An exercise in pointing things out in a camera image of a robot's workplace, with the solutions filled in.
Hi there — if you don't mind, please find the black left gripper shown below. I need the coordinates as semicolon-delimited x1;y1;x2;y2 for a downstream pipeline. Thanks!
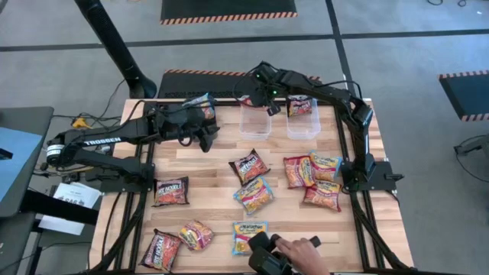
171;108;214;154

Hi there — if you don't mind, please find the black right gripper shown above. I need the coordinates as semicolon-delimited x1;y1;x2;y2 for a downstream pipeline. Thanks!
261;82;287;117

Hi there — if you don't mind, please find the black fire noodle packet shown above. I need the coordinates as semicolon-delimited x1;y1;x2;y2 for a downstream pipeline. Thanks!
228;148;271;187
287;95;314;118
139;228;183;273
151;176;191;208

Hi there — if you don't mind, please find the blue Maruchan ramen packet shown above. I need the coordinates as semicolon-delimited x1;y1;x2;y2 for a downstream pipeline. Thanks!
182;92;217;120
232;175;275;216
232;220;270;257
307;150;344;183

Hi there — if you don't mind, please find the clear plastic bin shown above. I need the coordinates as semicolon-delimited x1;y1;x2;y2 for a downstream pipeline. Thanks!
285;97;322;141
238;99;273;141

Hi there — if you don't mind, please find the black mat striped edge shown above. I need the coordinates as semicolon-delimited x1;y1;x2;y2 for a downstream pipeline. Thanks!
157;69;324;101
159;0;299;26
438;70;489;122

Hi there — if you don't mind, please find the black handheld device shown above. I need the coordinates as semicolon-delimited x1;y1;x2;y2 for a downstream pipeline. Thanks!
247;231;322;275

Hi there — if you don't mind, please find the yellow plug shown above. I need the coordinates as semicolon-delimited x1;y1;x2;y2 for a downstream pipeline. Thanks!
71;116;92;130

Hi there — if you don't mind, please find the black ribbed pole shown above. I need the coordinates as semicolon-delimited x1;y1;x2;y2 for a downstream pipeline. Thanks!
73;0;158;99

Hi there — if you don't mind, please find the white paper sheet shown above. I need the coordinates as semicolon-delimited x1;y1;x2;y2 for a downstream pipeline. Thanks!
37;182;103;236

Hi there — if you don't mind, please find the person's hand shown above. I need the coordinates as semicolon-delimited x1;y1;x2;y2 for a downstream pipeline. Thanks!
274;237;330;275

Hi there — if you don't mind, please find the black stand beam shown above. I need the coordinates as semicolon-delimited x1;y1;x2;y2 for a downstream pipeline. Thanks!
19;189;100;226

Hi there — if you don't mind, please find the dark grey side desk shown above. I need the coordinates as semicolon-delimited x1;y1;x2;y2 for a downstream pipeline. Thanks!
0;105;55;218

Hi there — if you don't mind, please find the blue desk panel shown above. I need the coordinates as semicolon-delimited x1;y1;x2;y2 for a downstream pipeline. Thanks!
0;126;44;203

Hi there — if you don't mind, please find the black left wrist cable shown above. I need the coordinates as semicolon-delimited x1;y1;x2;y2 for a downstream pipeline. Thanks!
176;128;195;148

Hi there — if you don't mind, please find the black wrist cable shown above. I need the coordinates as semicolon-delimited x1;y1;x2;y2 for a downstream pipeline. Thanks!
232;68;261;101
176;128;195;148

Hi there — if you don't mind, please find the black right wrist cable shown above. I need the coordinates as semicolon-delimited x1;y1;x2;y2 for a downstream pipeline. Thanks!
232;68;261;101

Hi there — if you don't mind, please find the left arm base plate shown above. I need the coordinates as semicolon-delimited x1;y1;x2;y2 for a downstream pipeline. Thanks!
86;163;156;194

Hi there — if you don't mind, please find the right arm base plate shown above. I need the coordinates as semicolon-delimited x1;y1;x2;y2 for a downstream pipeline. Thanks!
339;160;405;192

